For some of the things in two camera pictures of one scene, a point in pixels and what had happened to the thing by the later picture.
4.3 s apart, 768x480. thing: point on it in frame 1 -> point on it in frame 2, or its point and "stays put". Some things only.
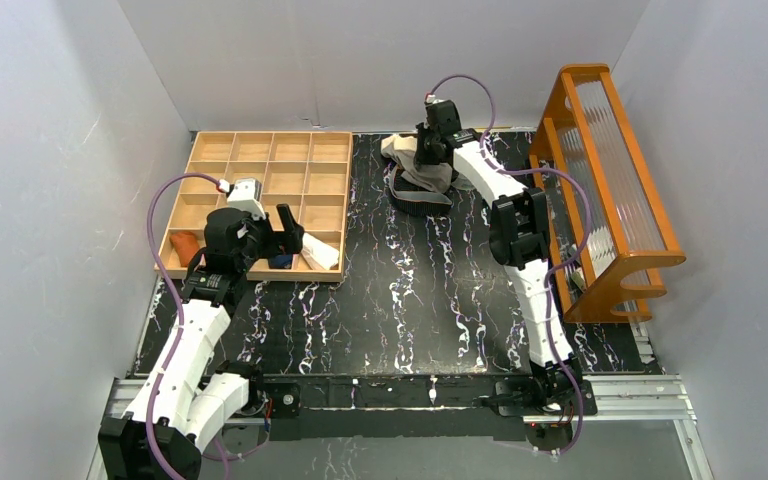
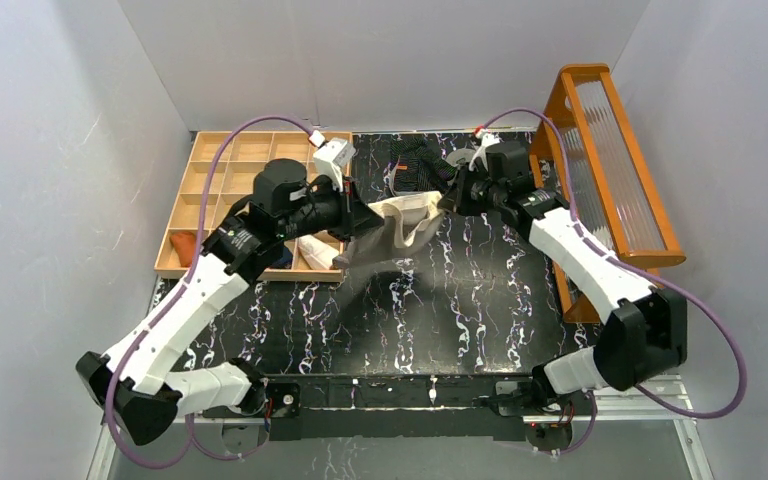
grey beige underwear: (401, 151) -> (408, 217)
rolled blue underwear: (281, 262) stays put
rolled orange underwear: (185, 244) stays put
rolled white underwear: (322, 254) stays put
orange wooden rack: (606, 215) stays put
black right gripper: (428, 152) -> (462, 196)
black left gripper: (278, 237) -> (350, 214)
